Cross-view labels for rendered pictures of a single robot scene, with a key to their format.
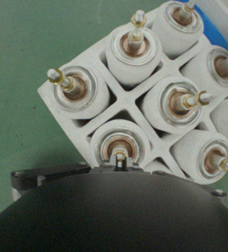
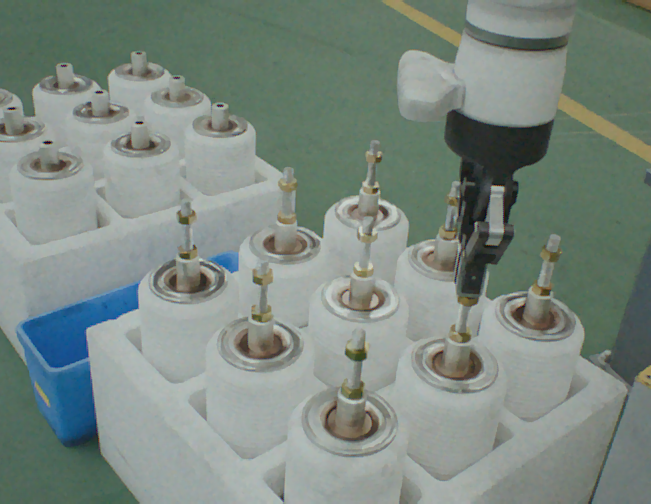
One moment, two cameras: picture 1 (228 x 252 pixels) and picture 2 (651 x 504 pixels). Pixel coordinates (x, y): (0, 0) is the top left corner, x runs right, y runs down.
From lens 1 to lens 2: 0.58 m
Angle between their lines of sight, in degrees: 60
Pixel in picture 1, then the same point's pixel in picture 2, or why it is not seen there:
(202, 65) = (287, 273)
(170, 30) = (222, 303)
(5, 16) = not seen: outside the picture
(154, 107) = (372, 327)
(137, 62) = (297, 339)
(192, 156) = (442, 288)
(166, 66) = not seen: hidden behind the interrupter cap
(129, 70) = (310, 354)
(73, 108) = (389, 418)
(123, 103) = not seen: hidden behind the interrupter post
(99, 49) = (229, 456)
